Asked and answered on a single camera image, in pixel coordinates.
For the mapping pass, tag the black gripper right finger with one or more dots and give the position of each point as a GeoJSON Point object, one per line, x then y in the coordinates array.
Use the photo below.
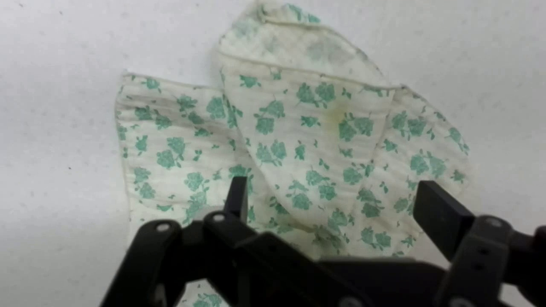
{"type": "Point", "coordinates": [454, 226]}

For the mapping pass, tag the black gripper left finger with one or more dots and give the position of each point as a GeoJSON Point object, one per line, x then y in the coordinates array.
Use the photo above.
{"type": "Point", "coordinates": [171, 255]}

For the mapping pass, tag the white towel green floral print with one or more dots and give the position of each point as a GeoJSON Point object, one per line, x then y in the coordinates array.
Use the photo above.
{"type": "Point", "coordinates": [295, 141]}

